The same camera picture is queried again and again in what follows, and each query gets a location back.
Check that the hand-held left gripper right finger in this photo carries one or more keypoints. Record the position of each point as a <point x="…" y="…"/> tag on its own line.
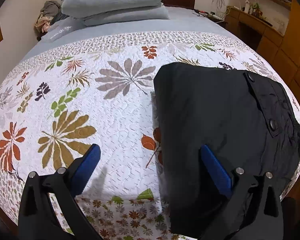
<point x="216" y="170"/>

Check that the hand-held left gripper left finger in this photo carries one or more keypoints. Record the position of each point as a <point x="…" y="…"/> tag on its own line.
<point x="88" y="163"/>

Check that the black pants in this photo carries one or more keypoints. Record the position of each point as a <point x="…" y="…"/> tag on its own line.
<point x="215" y="110"/>

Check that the floral leaf print quilt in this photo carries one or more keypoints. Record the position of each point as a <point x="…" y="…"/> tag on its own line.
<point x="102" y="105"/>

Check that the wooden desk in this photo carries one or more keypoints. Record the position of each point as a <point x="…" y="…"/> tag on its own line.
<point x="255" y="25"/>

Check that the shiny silver grey pillow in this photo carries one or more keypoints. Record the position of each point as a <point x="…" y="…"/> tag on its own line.
<point x="62" y="28"/>

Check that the grey bed sheet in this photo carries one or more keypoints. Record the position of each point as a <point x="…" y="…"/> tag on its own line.
<point x="165" y="26"/>

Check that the flat grey pillow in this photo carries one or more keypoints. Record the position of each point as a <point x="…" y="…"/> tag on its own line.
<point x="130" y="16"/>

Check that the pile of crumpled clothes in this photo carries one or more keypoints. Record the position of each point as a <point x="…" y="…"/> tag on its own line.
<point x="46" y="15"/>

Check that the black power strip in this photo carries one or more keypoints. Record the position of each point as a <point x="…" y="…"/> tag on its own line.
<point x="204" y="12"/>

